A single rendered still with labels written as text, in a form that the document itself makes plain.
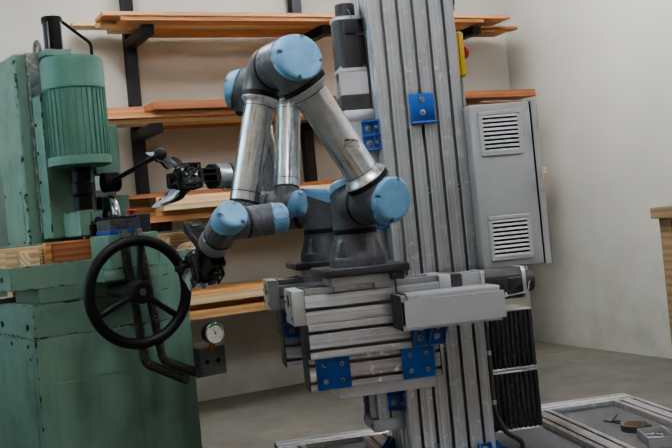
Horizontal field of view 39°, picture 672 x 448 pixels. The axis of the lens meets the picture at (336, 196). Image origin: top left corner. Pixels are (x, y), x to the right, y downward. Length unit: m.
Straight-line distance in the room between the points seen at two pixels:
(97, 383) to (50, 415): 0.14
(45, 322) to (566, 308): 4.11
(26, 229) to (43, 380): 0.54
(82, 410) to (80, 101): 0.84
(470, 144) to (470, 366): 0.63
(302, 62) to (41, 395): 1.08
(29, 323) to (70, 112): 0.59
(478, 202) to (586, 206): 3.19
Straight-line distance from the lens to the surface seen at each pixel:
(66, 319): 2.58
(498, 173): 2.72
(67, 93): 2.72
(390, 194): 2.33
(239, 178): 2.33
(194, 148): 5.32
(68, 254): 2.69
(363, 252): 2.44
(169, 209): 4.67
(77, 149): 2.70
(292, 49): 2.25
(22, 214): 2.94
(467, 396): 2.77
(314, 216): 2.94
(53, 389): 2.59
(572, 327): 6.09
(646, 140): 5.46
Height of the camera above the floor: 0.96
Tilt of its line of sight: 1 degrees up
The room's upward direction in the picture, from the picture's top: 5 degrees counter-clockwise
